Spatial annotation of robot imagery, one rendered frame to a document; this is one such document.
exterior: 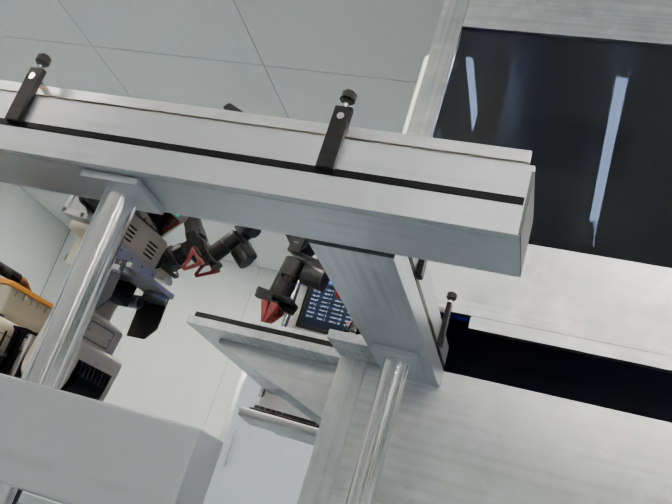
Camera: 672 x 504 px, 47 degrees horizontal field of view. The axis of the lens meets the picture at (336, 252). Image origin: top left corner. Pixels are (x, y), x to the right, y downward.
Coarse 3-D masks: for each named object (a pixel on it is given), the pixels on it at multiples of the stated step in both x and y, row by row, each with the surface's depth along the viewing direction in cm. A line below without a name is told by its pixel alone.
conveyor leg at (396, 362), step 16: (384, 352) 145; (400, 352) 144; (384, 368) 146; (400, 368) 145; (416, 368) 149; (384, 384) 144; (400, 384) 144; (384, 400) 142; (384, 416) 141; (368, 432) 141; (384, 432) 141; (368, 448) 139; (384, 448) 140; (368, 464) 138; (352, 480) 139; (368, 480) 137; (352, 496) 137; (368, 496) 137
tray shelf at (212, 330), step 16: (192, 320) 184; (208, 320) 184; (208, 336) 193; (224, 336) 187; (240, 336) 182; (256, 336) 179; (272, 336) 178; (224, 352) 206; (288, 352) 183; (304, 352) 178; (320, 352) 174; (336, 352) 173; (240, 368) 221; (272, 384) 230
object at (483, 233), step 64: (0, 128) 109; (64, 128) 106; (128, 128) 104; (192, 128) 102; (256, 128) 99; (320, 128) 100; (64, 192) 117; (192, 192) 102; (256, 192) 96; (320, 192) 93; (384, 192) 91; (448, 192) 90; (512, 192) 88; (448, 256) 97; (512, 256) 91
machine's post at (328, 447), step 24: (456, 0) 206; (456, 24) 202; (432, 48) 201; (456, 48) 200; (432, 72) 198; (432, 96) 195; (432, 120) 192; (360, 360) 170; (336, 384) 169; (360, 384) 168; (336, 408) 166; (336, 432) 164; (312, 456) 163; (336, 456) 162; (312, 480) 161
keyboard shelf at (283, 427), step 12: (240, 408) 251; (252, 420) 254; (264, 420) 249; (276, 420) 248; (288, 420) 248; (276, 432) 265; (288, 432) 255; (300, 432) 247; (312, 432) 246; (312, 444) 270
